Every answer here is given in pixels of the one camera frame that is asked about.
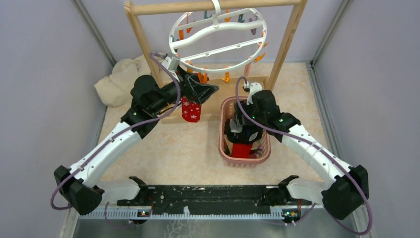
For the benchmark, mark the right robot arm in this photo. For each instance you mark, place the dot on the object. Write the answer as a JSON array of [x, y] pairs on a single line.
[[344, 188]]

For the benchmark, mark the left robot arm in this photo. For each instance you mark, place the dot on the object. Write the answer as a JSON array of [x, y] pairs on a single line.
[[79, 185]]

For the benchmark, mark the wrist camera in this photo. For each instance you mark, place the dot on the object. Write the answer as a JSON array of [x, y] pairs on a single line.
[[251, 88], [170, 66]]

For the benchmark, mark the red snowflake sock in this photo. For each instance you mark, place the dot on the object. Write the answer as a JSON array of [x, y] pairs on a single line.
[[191, 112]]

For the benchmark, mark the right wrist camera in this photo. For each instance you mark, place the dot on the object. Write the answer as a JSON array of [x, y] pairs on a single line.
[[251, 88]]

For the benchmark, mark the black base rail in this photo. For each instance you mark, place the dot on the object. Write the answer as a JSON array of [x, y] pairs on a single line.
[[226, 200]]

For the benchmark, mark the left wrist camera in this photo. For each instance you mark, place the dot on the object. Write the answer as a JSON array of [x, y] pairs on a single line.
[[170, 66]]

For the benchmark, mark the white round clip hanger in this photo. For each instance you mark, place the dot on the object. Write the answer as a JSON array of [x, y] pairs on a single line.
[[219, 43]]

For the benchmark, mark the plain red sock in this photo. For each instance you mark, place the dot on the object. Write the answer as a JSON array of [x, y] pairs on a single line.
[[241, 150]]

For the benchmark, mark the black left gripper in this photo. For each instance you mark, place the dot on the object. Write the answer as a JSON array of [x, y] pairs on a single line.
[[194, 88]]

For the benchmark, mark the pink plastic clip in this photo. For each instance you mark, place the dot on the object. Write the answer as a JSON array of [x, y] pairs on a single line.
[[247, 70]]

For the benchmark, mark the black sock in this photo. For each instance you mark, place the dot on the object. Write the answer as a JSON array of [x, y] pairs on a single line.
[[248, 135]]

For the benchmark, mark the beige crumpled cloth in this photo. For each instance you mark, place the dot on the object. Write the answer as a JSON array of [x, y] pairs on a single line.
[[114, 89]]

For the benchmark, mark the orange plastic clip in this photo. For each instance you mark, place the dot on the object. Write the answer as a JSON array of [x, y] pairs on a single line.
[[226, 78]]

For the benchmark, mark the grey sock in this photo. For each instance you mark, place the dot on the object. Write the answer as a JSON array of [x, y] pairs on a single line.
[[237, 122]]

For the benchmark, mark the pink plastic laundry basket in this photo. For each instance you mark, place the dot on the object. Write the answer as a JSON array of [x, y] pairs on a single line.
[[260, 151]]

